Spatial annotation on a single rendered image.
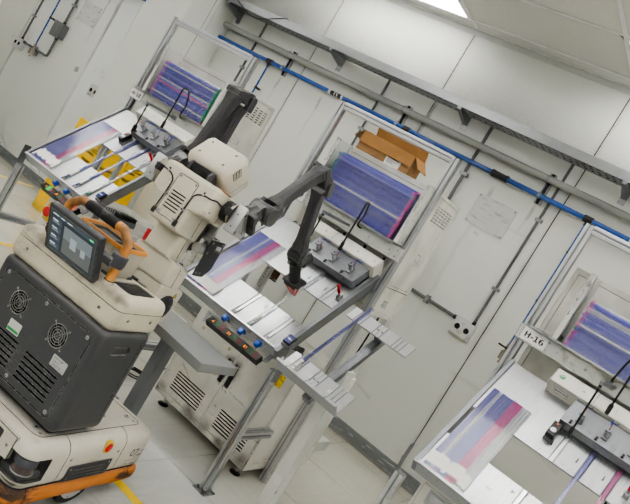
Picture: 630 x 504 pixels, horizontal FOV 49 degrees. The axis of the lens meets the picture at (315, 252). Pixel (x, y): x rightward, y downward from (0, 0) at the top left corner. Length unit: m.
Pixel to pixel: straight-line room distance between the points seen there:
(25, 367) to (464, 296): 3.11
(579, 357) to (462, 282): 1.84
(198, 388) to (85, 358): 1.42
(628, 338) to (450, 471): 0.92
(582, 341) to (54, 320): 2.07
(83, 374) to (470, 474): 1.46
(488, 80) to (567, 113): 0.62
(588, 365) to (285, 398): 1.38
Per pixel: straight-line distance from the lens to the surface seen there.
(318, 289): 3.39
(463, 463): 2.86
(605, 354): 3.13
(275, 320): 3.24
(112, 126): 4.61
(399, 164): 3.93
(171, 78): 4.54
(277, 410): 3.45
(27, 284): 2.58
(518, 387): 3.15
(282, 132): 5.80
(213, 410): 3.66
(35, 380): 2.54
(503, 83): 5.21
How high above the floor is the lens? 1.43
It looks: 5 degrees down
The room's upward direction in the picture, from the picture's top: 31 degrees clockwise
